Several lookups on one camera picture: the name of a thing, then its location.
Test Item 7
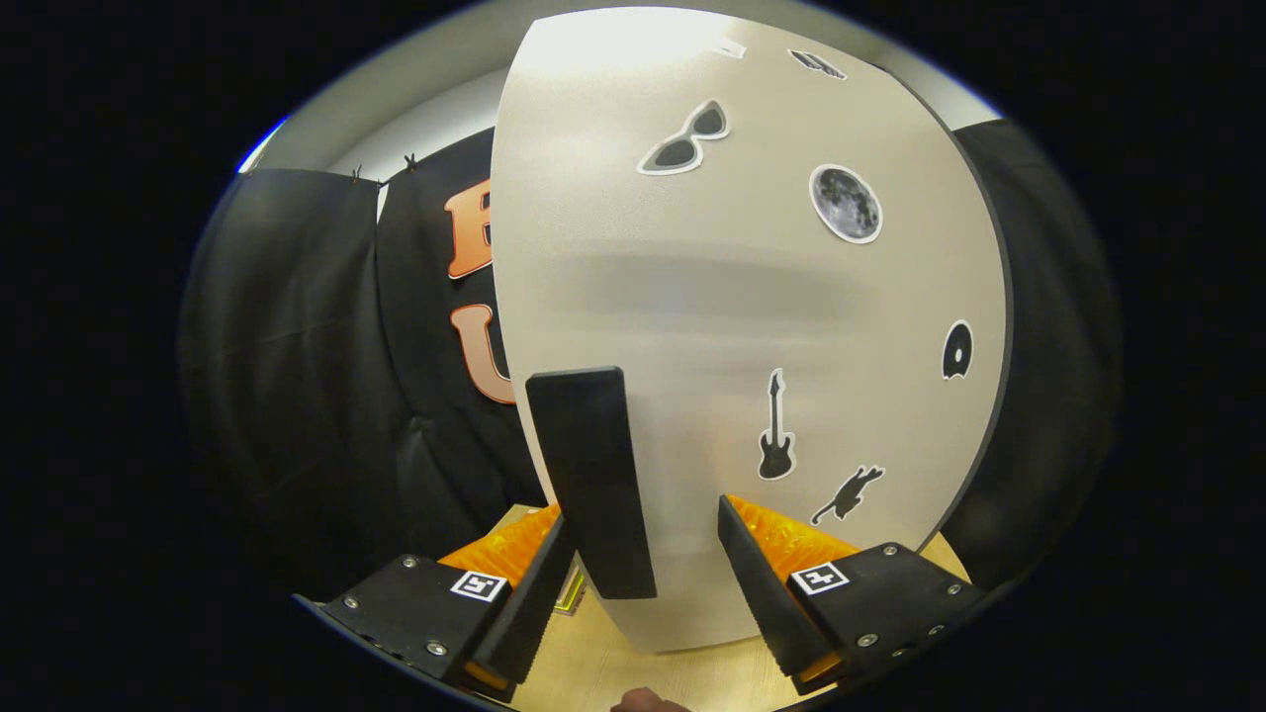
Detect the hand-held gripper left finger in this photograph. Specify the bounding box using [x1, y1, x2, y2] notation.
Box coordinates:
[321, 504, 580, 703]

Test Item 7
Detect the dark grey shoe cabinet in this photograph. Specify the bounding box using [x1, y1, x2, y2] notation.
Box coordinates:
[490, 5, 1013, 654]

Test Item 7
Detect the beige shoe cabinet door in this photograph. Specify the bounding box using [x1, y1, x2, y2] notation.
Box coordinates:
[490, 5, 1012, 654]

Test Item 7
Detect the ceiling light strip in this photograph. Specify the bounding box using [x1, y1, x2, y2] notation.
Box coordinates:
[235, 117, 290, 174]

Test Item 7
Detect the black backdrop cloth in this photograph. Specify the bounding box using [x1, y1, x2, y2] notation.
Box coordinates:
[178, 119, 1124, 604]

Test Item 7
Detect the row of black cloth clips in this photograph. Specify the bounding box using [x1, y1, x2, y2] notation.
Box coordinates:
[348, 153, 418, 187]

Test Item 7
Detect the black door handle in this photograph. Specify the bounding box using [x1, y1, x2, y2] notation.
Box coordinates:
[524, 366, 659, 601]

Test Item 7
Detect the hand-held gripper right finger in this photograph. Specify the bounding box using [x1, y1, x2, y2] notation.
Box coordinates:
[717, 494, 990, 695]

